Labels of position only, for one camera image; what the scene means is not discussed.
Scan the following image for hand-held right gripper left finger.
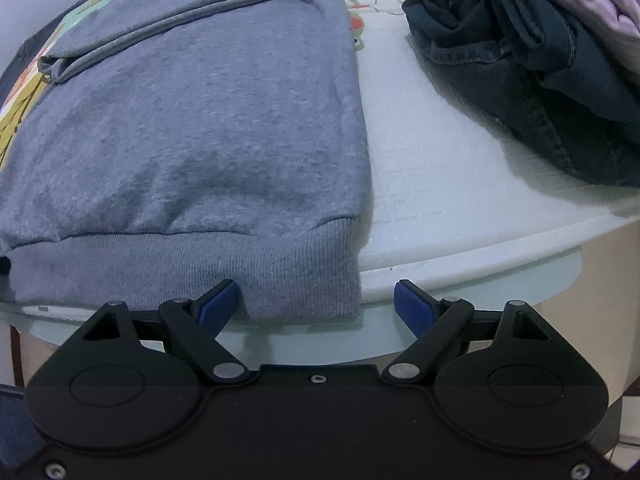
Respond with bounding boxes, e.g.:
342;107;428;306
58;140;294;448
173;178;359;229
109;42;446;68
82;279;251;386

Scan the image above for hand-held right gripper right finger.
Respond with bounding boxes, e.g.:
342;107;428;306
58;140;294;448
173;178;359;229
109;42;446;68
380;280;552;383

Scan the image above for grey sweater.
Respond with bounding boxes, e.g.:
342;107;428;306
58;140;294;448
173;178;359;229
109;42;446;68
0;0;374;324

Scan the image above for printed animal play mat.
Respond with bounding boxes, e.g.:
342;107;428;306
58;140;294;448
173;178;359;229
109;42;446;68
0;0;640;322

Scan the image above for person's blue trousers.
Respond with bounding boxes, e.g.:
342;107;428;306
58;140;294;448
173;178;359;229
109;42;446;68
0;383;47;462

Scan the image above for dark denim jeans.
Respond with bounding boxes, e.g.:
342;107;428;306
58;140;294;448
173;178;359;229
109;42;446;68
401;0;640;189

